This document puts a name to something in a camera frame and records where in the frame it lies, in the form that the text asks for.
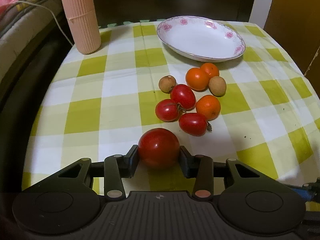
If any red cherry tomato front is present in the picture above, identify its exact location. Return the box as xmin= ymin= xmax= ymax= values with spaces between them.
xmin=178 ymin=113 xmax=212 ymax=137

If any orange tangerine middle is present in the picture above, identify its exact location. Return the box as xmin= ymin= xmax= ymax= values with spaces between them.
xmin=185 ymin=68 xmax=209 ymax=91

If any pink ribbed cylindrical container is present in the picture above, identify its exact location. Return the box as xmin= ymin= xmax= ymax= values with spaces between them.
xmin=62 ymin=0 xmax=101 ymax=55

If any oval red cherry tomato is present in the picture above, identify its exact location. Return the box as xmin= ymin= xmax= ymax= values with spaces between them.
xmin=170 ymin=84 xmax=196 ymax=111

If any orange tangerine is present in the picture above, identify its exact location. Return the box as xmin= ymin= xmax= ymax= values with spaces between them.
xmin=185 ymin=68 xmax=209 ymax=91
xmin=196 ymin=95 xmax=221 ymax=121
xmin=200 ymin=62 xmax=220 ymax=79

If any red cherry tomato with stem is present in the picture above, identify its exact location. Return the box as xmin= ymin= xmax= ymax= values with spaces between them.
xmin=155 ymin=99 xmax=186 ymax=122

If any large round red tomato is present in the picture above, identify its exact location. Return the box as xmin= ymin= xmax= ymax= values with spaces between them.
xmin=138 ymin=128 xmax=180 ymax=170

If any green white checkered tablecloth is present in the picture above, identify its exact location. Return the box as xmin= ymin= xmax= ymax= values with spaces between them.
xmin=22 ymin=22 xmax=319 ymax=188

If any brown cardboard box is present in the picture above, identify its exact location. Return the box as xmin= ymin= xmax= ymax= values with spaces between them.
xmin=263 ymin=0 xmax=320 ymax=81

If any green foam floor mat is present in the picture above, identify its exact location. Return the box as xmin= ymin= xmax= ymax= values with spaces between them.
xmin=98 ymin=18 xmax=165 ymax=29

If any brown longan right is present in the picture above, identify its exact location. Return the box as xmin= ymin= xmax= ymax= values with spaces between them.
xmin=208 ymin=76 xmax=227 ymax=96

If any white floral ceramic plate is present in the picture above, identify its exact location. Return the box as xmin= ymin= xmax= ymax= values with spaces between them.
xmin=157 ymin=16 xmax=246 ymax=63

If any brown longan left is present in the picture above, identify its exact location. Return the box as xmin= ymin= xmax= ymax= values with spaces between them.
xmin=158 ymin=75 xmax=176 ymax=93

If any white cable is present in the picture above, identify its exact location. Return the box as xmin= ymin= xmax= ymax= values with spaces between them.
xmin=13 ymin=0 xmax=74 ymax=46

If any brown longan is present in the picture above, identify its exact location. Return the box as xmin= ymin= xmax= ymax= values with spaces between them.
xmin=158 ymin=75 xmax=176 ymax=93
xmin=208 ymin=76 xmax=227 ymax=96

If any folded bedding pile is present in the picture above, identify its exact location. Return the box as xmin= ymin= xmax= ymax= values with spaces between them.
xmin=1 ymin=0 xmax=62 ymax=79

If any orange tangerine front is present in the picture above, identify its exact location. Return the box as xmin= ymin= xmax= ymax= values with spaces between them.
xmin=196 ymin=95 xmax=221 ymax=121

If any orange tangerine rear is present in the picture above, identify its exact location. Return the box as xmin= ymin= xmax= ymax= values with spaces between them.
xmin=200 ymin=62 xmax=220 ymax=79

